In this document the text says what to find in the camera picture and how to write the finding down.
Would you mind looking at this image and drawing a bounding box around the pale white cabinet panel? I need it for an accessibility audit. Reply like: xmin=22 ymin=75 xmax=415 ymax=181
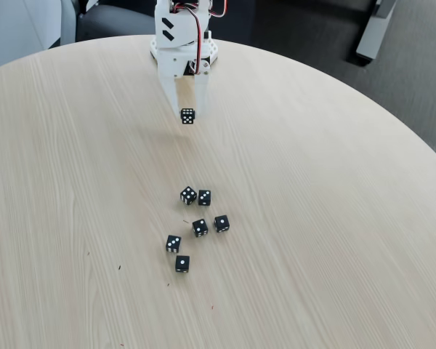
xmin=0 ymin=0 xmax=76 ymax=73

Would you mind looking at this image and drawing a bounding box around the grey fabric chair seat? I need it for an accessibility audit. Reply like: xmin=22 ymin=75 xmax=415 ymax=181
xmin=75 ymin=4 xmax=157 ymax=43

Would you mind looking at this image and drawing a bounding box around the black die showing two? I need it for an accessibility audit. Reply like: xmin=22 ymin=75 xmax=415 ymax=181
xmin=191 ymin=217 xmax=209 ymax=238

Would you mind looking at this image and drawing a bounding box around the black die showing one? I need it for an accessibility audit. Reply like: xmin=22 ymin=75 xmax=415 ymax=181
xmin=174 ymin=254 xmax=191 ymax=274
xmin=213 ymin=214 xmax=230 ymax=234

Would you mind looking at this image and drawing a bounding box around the grey metal table leg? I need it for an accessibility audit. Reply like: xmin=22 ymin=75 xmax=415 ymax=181
xmin=355 ymin=0 xmax=397 ymax=62

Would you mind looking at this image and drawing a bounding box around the red black servo cable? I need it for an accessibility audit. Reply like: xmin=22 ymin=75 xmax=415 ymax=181
xmin=172 ymin=1 xmax=204 ymax=76

